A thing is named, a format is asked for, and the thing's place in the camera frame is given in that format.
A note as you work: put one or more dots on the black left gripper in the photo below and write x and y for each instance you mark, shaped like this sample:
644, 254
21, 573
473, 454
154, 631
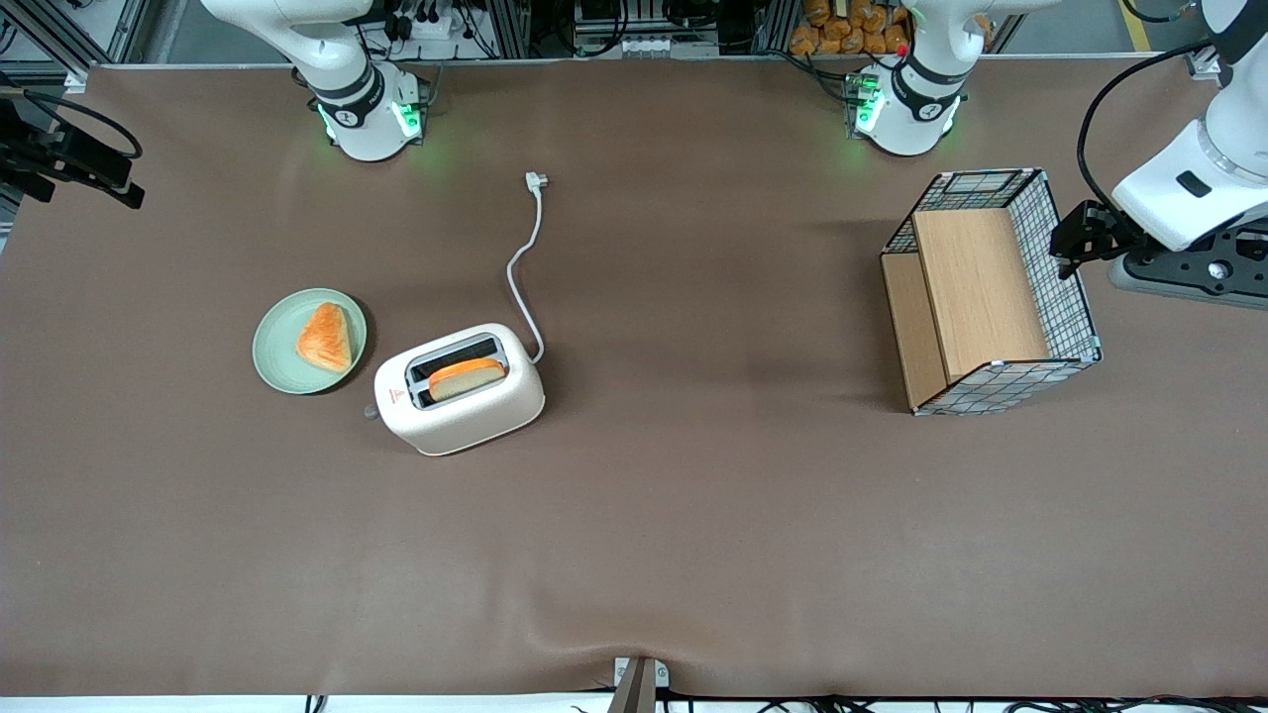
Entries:
1100, 231

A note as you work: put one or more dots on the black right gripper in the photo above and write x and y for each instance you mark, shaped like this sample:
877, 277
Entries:
42, 156

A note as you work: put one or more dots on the white two-slot toaster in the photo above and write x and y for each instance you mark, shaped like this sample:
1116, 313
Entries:
466, 421

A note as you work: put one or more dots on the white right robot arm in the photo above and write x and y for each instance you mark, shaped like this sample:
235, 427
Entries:
362, 129

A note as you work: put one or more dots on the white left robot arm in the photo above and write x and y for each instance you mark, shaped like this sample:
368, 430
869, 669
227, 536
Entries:
911, 119

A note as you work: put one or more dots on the pale green round plate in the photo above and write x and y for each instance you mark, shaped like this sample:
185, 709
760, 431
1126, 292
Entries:
277, 347

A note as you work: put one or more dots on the base box with green light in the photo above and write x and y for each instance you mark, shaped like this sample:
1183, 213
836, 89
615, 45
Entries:
864, 109
408, 119

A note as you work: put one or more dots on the orange triangular pastry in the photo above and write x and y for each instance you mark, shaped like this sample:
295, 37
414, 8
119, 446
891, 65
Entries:
327, 342

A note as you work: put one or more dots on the bag of bread rolls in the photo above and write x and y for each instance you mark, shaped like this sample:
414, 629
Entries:
842, 35

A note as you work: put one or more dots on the white power strip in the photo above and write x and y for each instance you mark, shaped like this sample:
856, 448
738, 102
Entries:
436, 28

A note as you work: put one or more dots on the toast bread slice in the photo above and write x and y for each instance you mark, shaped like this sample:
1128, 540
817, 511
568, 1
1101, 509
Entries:
466, 379

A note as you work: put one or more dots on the metal table clamp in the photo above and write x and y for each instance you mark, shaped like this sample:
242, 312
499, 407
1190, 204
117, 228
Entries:
639, 688

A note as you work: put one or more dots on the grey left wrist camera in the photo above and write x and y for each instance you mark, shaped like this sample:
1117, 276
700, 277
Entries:
1228, 282

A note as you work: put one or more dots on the aluminium frame profile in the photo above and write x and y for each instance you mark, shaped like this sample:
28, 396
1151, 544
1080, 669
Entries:
134, 25

